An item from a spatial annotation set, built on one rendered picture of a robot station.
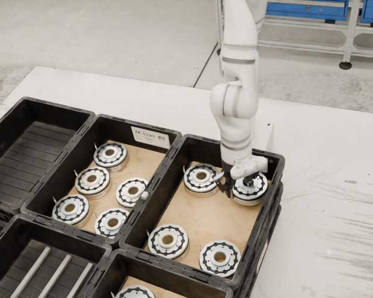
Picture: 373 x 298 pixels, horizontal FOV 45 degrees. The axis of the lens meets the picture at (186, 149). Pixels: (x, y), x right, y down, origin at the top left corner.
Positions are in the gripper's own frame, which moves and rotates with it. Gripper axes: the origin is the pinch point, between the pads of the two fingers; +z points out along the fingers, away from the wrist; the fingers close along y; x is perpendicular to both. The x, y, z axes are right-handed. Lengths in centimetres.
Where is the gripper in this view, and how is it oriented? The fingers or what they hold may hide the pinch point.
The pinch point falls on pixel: (238, 189)
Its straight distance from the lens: 120.0
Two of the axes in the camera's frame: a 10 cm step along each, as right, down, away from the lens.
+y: -9.1, 3.7, -2.0
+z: 1.1, 6.8, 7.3
